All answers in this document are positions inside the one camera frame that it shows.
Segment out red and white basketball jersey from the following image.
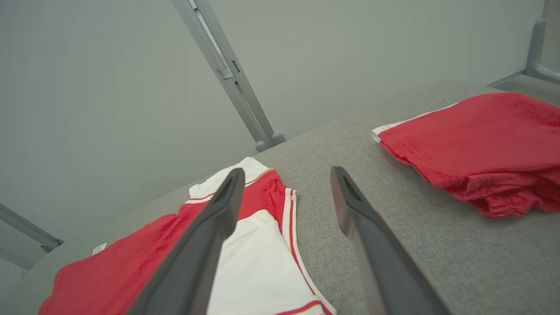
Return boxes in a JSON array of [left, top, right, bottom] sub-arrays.
[[38, 157, 337, 315]]

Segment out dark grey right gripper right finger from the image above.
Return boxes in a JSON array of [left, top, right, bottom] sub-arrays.
[[330, 166, 452, 315]]

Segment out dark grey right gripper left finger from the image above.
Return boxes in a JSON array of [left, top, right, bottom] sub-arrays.
[[126, 168, 247, 315]]

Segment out grey partition foot bracket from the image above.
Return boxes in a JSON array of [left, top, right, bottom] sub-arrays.
[[487, 0, 560, 88]]

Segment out grey double partition post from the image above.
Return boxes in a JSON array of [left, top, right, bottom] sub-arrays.
[[171, 0, 287, 153]]

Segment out red shorts with white waistband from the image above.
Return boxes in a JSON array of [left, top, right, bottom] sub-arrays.
[[372, 92, 560, 218]]

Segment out grey metal frame with brackets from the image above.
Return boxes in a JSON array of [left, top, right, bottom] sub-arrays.
[[0, 203, 65, 271]]

